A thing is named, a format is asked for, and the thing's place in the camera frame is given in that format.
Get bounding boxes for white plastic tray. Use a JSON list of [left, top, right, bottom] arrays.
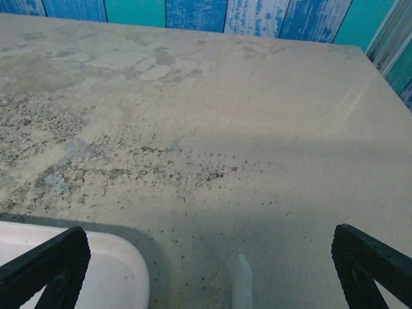
[[0, 220, 151, 309]]

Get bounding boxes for aluminium corner post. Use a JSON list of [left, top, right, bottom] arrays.
[[365, 0, 412, 78]]

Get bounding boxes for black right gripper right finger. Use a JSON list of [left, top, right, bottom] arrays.
[[332, 223, 412, 309]]

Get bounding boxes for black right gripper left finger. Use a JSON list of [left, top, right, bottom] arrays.
[[0, 226, 91, 309]]

